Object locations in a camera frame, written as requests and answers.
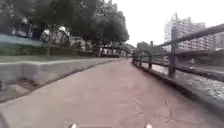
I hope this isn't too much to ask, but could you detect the river water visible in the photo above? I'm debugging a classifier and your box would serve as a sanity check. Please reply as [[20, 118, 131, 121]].
[[142, 61, 224, 101]]

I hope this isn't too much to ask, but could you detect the grey concrete kerb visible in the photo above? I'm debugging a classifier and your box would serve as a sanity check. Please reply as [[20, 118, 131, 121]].
[[132, 61, 224, 122]]

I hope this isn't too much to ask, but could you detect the low grey concrete wall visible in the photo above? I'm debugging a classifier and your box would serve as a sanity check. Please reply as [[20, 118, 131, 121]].
[[0, 57, 122, 85]]

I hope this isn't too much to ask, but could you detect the dark wooden railing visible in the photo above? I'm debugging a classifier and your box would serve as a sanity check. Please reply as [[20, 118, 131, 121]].
[[131, 23, 224, 83]]

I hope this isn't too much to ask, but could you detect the reddish paved path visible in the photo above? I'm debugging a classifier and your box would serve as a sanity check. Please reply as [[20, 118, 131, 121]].
[[0, 58, 224, 128]]

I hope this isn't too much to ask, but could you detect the row of trees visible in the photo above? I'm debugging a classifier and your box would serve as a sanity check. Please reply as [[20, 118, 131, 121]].
[[0, 0, 137, 58]]

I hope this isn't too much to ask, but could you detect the tall pale building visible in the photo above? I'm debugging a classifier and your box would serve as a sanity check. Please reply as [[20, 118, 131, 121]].
[[163, 12, 224, 53]]

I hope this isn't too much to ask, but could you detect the grass strip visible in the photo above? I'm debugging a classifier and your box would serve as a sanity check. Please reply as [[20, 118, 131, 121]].
[[0, 53, 101, 64]]

